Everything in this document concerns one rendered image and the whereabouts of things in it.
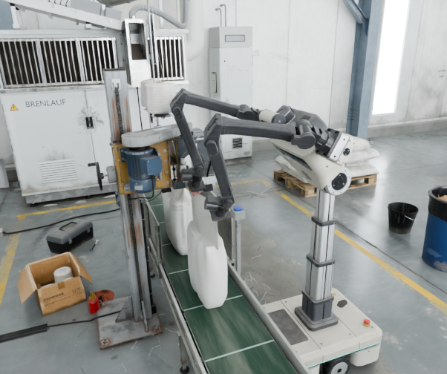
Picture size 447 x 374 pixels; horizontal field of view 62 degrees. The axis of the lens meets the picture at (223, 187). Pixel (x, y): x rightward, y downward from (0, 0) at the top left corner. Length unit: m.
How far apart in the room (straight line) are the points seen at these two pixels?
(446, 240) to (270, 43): 4.62
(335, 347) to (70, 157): 3.87
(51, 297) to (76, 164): 2.35
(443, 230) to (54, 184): 4.33
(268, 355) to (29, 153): 3.90
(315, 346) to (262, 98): 5.32
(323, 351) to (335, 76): 6.17
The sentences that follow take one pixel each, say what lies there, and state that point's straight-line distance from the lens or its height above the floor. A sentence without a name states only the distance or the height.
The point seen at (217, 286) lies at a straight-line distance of 2.26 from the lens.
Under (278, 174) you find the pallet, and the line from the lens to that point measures 5.48.
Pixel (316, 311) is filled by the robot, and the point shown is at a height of 0.37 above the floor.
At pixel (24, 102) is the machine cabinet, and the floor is 1.32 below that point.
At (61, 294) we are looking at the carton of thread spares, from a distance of 3.19.
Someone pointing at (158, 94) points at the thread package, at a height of 1.63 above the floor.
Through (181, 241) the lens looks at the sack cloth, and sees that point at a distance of 2.89.
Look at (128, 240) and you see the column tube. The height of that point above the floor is 0.68.
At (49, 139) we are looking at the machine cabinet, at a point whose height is 0.85.
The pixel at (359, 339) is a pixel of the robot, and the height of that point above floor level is 0.25.
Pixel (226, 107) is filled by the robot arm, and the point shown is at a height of 1.56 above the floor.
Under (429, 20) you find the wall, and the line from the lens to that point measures 9.27.
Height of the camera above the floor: 1.86
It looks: 20 degrees down
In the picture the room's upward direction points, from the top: 1 degrees counter-clockwise
